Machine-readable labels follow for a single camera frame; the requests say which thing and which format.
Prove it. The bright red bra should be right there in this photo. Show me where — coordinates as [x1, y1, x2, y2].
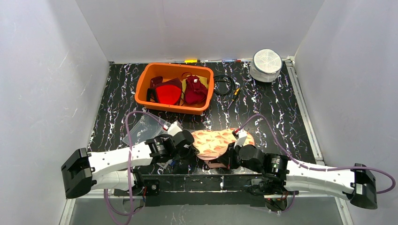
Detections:
[146, 76, 182, 105]

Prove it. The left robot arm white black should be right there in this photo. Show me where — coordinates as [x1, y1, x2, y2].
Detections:
[61, 130, 198, 199]

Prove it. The black coiled cable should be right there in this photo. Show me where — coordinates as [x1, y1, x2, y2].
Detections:
[213, 75, 235, 96]

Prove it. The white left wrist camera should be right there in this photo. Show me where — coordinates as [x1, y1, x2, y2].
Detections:
[162, 121, 183, 136]

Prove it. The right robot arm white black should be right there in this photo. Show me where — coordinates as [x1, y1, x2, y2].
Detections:
[217, 143, 378, 210]

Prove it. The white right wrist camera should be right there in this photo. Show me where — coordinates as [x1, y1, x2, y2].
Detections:
[232, 129, 247, 148]

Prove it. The orange black screwdriver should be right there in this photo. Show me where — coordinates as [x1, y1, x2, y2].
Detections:
[227, 88, 241, 110]

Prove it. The orange plastic basin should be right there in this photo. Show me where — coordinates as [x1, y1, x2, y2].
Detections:
[135, 63, 214, 115]

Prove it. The dark red bra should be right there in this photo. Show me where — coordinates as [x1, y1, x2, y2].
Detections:
[183, 75, 208, 105]

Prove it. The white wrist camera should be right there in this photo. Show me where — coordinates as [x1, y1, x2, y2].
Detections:
[162, 121, 183, 136]
[232, 129, 247, 148]

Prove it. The clear plastic screw organizer box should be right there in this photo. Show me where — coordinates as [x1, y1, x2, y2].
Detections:
[130, 113, 171, 145]

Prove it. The peach print mesh laundry bag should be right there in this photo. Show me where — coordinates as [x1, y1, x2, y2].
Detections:
[192, 128, 255, 169]

